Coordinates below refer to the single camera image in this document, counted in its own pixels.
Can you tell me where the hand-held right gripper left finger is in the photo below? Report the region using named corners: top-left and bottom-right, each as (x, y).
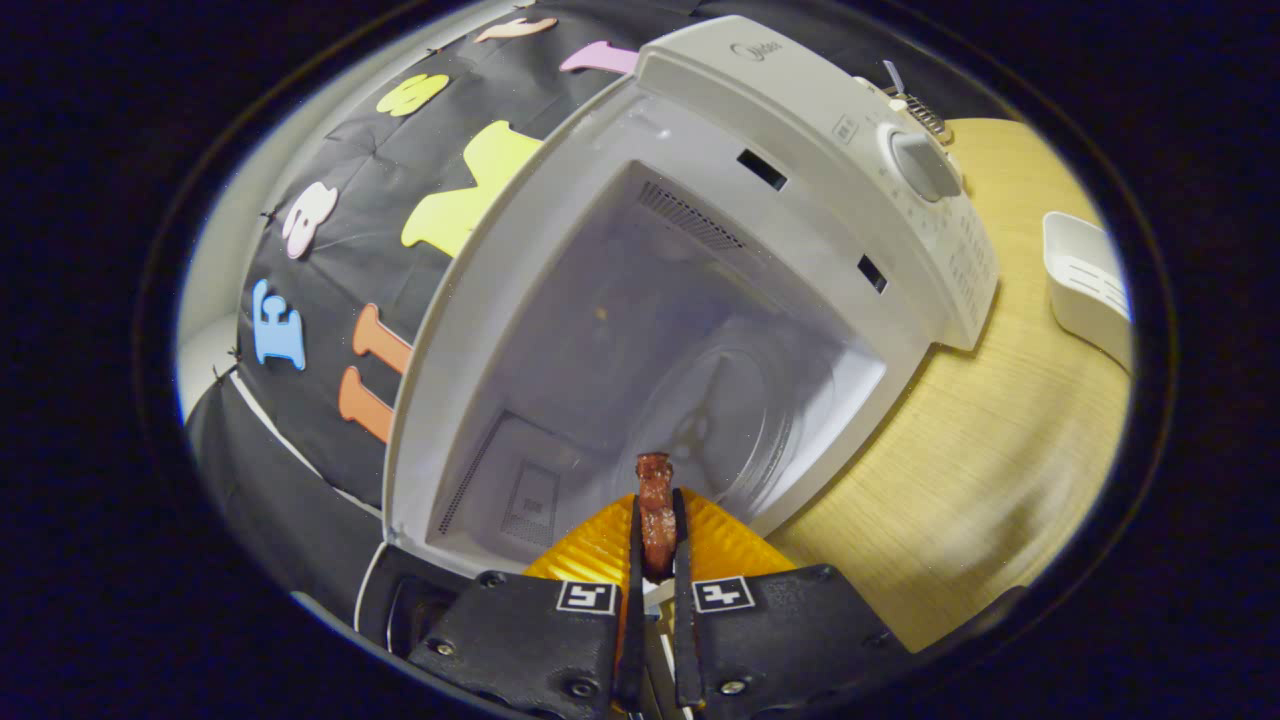
top-left (405, 495), bottom-right (646, 716)

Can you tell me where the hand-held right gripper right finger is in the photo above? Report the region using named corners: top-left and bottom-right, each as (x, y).
top-left (672, 488), bottom-right (911, 716)

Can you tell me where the brown chicken drumstick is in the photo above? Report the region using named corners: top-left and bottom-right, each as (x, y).
top-left (635, 452), bottom-right (679, 583)

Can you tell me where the white microwave oven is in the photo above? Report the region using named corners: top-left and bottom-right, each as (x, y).
top-left (355, 15), bottom-right (1001, 661)

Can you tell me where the white rectangular tray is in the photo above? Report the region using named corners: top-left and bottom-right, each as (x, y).
top-left (1042, 211), bottom-right (1136, 373)

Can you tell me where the metal wire utensil holder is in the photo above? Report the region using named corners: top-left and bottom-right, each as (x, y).
top-left (880, 85), bottom-right (956, 146)

